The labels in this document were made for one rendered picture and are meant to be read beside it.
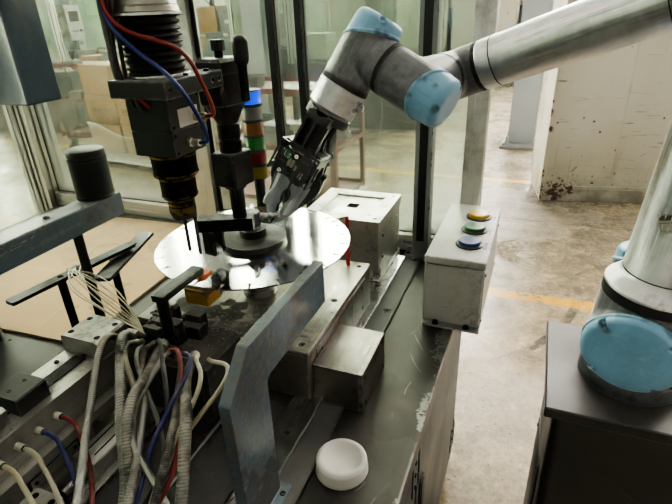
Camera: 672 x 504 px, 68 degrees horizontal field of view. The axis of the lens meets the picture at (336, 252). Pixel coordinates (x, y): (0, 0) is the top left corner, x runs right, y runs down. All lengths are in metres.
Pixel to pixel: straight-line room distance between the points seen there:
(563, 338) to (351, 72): 0.60
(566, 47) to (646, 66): 3.06
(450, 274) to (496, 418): 1.06
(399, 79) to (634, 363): 0.47
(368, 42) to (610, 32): 0.31
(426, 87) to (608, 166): 3.27
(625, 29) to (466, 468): 1.34
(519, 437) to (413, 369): 1.03
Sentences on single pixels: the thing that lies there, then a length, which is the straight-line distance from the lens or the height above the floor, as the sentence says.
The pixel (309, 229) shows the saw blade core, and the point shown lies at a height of 0.95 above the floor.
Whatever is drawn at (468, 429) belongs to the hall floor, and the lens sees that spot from 1.86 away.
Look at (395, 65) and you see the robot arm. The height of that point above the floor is 1.23.
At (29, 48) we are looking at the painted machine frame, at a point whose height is 1.28.
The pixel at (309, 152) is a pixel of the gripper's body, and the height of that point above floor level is 1.11.
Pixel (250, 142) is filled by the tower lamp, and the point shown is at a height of 1.05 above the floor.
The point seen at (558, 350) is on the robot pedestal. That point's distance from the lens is 0.98.
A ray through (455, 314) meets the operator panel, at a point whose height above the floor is 0.78.
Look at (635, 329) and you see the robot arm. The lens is 0.68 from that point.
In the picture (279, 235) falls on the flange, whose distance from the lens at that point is 0.86.
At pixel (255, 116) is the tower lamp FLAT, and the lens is 1.10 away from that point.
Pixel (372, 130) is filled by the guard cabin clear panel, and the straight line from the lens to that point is 1.22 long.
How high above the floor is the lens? 1.31
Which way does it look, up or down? 26 degrees down
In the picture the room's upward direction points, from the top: 2 degrees counter-clockwise
